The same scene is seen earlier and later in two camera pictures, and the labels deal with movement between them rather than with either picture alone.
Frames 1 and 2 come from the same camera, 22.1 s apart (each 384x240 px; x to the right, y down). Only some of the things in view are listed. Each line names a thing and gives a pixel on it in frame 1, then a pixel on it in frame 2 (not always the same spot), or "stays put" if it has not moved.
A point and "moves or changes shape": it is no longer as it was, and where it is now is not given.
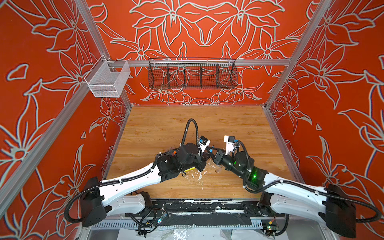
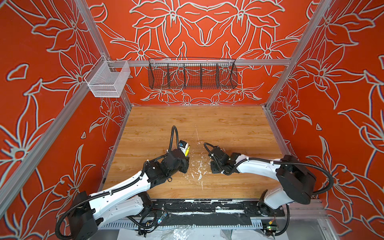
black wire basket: [192, 73] stays put
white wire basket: [110, 79] stays put
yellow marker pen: [189, 169] moves or changes shape
